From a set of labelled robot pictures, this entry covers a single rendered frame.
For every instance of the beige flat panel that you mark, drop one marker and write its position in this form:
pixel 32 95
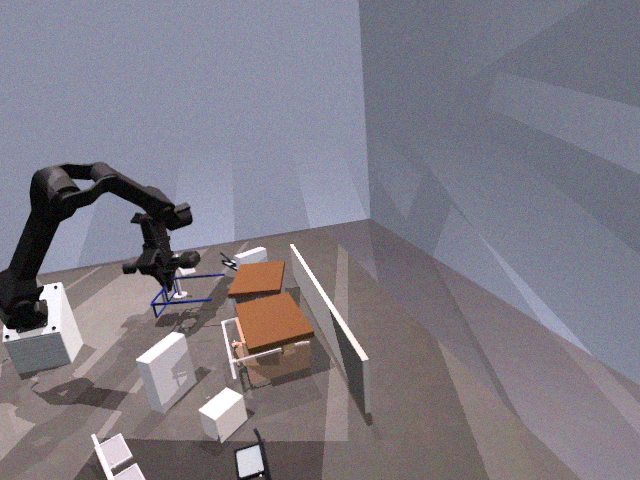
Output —
pixel 350 355

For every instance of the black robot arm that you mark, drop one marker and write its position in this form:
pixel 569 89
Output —
pixel 54 198

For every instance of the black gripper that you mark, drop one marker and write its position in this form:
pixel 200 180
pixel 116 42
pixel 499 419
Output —
pixel 188 260

